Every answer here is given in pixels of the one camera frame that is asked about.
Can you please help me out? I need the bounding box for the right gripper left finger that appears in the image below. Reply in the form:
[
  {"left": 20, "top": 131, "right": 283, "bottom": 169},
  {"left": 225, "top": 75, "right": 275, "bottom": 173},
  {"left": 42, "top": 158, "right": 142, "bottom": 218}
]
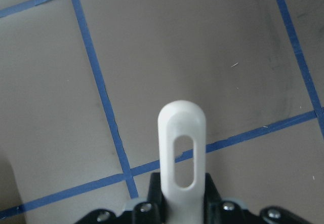
[{"left": 77, "top": 173, "right": 165, "bottom": 223}]

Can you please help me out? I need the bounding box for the beige hand brush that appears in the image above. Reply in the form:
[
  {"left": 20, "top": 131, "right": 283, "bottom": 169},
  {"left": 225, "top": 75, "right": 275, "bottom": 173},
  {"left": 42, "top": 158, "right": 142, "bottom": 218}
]
[{"left": 157, "top": 100, "right": 206, "bottom": 223}]

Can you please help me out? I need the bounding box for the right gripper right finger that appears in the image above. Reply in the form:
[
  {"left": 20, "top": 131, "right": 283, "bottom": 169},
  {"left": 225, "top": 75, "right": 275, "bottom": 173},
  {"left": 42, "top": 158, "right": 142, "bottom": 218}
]
[{"left": 204, "top": 173, "right": 310, "bottom": 224}]

